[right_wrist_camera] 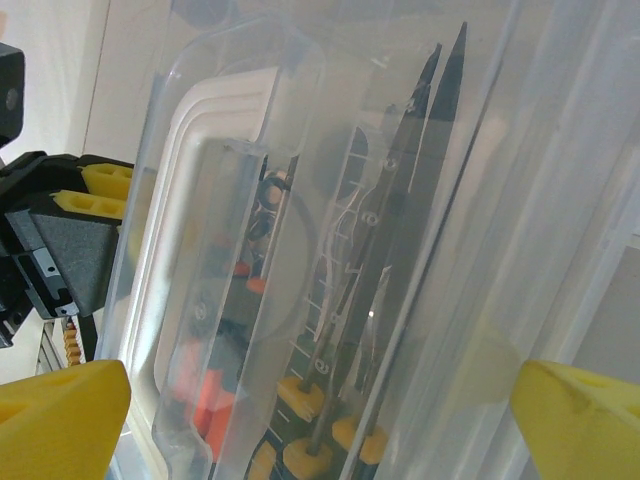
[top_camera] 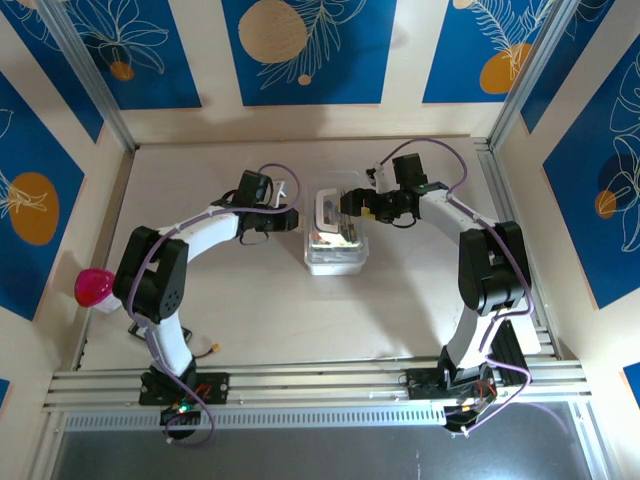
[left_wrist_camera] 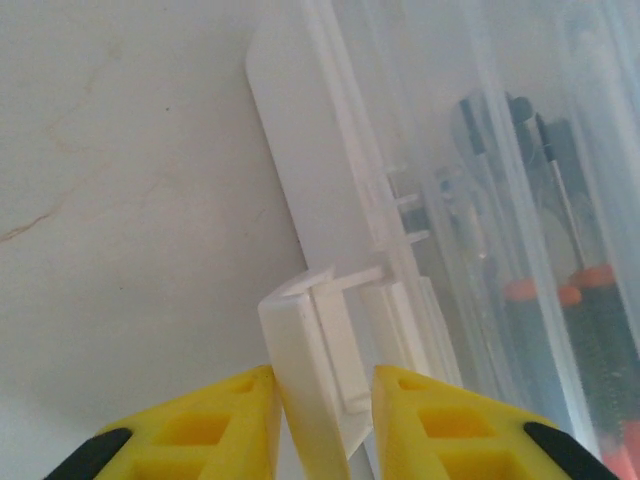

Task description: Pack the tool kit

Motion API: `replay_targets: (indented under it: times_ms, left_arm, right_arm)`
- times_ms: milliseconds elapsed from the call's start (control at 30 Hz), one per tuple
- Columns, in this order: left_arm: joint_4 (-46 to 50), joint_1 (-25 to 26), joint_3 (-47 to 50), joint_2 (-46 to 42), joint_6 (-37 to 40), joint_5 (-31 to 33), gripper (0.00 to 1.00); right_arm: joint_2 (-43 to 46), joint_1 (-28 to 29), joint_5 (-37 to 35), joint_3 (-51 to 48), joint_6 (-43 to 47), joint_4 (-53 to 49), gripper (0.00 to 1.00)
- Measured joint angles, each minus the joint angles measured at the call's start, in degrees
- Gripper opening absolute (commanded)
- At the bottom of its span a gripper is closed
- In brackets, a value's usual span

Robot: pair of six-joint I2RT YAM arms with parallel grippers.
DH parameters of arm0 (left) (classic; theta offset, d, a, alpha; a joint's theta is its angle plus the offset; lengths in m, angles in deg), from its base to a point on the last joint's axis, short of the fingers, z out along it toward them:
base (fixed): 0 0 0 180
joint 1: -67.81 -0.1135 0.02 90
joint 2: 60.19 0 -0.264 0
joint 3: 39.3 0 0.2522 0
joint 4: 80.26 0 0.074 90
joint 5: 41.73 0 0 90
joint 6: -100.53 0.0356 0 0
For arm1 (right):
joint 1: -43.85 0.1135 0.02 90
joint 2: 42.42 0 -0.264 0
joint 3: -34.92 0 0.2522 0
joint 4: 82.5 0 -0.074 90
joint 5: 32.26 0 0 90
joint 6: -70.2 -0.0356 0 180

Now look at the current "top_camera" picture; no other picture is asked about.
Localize clear plastic tool box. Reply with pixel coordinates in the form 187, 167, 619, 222
302, 170, 371, 277

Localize black bit holder case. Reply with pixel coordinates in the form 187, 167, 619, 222
127, 321, 194, 344

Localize magenta dome white base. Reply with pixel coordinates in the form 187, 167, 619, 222
74, 268, 121, 315

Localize black aluminium extrusion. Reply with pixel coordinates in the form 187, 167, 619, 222
489, 319, 530, 387

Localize white flat plate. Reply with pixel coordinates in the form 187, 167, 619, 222
519, 324, 557, 357

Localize left controller board green light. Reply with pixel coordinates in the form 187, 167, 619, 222
159, 398, 202, 427

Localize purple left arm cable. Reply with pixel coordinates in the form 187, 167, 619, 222
124, 163, 302, 446

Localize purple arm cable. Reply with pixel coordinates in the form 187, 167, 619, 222
124, 163, 302, 446
377, 138, 534, 436

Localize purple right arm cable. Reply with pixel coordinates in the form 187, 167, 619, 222
377, 138, 534, 436

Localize aluminium side rail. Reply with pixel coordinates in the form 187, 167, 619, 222
474, 138, 564, 361

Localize red black wire yellow plug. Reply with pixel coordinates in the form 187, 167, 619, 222
187, 343, 224, 360

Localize aluminium corner post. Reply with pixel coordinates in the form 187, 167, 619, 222
37, 0, 139, 151
487, 0, 576, 150

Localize aluminium front frame rails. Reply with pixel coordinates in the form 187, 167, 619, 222
42, 355, 591, 414

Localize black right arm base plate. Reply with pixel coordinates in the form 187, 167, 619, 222
405, 367, 501, 401

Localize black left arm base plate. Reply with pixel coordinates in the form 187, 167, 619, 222
138, 372, 231, 406

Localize slotted grey cable duct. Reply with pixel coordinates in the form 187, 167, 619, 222
62, 405, 449, 432

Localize right controller board orange wires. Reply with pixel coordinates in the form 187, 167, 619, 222
443, 382, 499, 434

